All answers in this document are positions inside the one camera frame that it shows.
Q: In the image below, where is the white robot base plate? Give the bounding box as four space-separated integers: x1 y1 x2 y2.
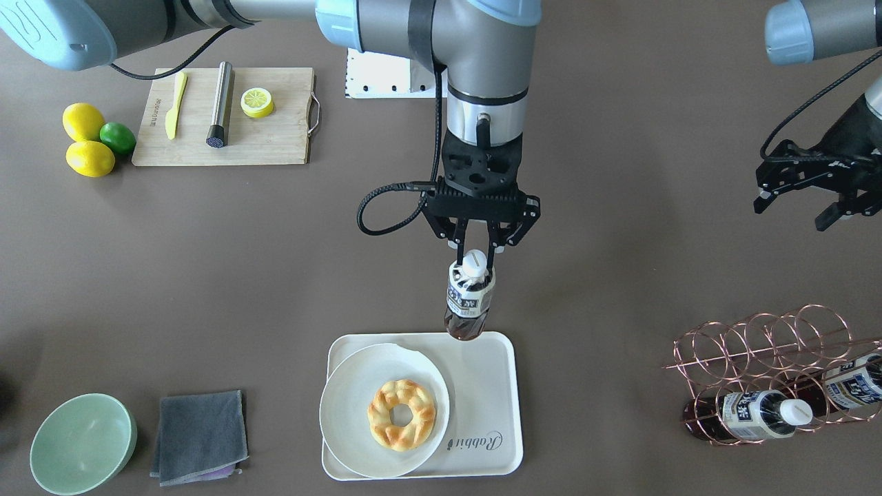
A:
345 48 435 99

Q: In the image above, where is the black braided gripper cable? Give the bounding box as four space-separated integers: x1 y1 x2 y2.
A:
356 65 445 237

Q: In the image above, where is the white round plate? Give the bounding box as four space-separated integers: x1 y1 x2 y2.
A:
319 343 451 478

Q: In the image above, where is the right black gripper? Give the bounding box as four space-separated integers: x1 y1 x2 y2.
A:
422 132 541 272

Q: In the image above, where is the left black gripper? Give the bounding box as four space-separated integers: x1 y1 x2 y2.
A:
753 96 881 231

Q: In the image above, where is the steel muddler black tip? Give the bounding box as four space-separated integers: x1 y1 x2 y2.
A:
205 61 234 149

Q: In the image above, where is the yellow lemon upper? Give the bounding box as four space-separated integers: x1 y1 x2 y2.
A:
62 103 106 142

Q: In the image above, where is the green lime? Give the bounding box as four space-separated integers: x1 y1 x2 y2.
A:
99 122 136 155

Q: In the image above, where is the tea bottle white cap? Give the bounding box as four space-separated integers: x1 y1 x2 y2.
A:
444 250 497 342

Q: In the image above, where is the wooden cutting board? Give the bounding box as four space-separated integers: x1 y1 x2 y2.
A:
132 67 315 167

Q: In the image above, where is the white rectangular serving tray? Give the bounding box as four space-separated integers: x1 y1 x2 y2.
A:
322 331 524 481

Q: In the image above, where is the lemon half slice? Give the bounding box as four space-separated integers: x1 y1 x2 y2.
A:
240 87 275 118

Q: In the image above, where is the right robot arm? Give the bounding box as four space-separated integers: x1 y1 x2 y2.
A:
2 1 542 266

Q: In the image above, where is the yellow plastic knife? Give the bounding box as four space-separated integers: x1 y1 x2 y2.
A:
165 72 188 141

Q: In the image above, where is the green ceramic bowl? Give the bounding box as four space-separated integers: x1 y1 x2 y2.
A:
30 393 138 495

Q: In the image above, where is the copper wire bottle rack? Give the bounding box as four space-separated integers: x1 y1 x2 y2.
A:
673 304 880 435

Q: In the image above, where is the grey folded cloth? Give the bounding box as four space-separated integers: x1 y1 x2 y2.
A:
150 390 249 486

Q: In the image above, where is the braided ring bread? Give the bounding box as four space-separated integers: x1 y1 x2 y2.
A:
367 379 437 452

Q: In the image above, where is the yellow lemon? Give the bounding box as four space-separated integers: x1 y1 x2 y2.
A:
65 141 116 178
62 103 106 142

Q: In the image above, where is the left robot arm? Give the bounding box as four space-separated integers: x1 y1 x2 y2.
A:
497 1 880 282

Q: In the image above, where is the yellow lemon lower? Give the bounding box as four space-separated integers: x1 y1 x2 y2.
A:
65 141 116 178

